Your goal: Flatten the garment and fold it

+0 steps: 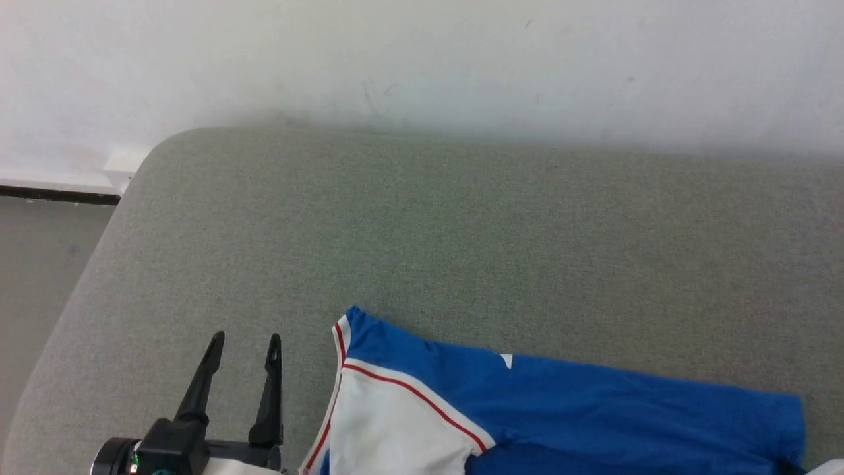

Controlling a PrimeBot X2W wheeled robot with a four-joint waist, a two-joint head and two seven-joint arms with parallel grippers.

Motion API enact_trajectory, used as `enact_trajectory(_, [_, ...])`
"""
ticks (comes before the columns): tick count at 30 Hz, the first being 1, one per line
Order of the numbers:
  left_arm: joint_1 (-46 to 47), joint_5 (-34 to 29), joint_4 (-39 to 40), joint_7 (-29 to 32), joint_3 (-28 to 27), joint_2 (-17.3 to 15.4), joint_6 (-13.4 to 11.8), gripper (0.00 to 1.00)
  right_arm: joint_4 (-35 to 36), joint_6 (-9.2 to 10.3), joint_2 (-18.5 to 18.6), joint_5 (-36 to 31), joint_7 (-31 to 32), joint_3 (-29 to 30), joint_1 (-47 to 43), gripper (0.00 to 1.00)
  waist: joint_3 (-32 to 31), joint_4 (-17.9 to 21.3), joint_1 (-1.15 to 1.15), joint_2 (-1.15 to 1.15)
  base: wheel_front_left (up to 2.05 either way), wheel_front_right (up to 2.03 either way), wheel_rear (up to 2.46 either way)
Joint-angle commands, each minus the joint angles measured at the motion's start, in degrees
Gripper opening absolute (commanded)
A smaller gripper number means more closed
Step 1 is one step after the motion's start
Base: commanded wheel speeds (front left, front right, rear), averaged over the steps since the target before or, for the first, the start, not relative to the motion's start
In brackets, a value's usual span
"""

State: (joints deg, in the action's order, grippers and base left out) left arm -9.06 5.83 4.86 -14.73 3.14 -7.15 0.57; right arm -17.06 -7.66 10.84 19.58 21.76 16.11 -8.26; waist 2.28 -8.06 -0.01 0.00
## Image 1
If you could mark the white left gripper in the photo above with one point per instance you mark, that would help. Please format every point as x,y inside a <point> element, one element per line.
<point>244,462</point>

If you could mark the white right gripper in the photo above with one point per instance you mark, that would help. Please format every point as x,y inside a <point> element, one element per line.
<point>827,468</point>

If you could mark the blue white red-striped shirt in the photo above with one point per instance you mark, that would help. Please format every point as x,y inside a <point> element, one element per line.
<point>593,415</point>

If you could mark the black baseboard strip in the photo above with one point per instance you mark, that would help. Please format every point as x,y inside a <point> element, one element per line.
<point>59,194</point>

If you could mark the grey-green fabric sofa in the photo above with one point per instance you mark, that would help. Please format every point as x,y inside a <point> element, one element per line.
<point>461,244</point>

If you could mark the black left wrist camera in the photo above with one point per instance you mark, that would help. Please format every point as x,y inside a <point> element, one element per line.
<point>171,448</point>

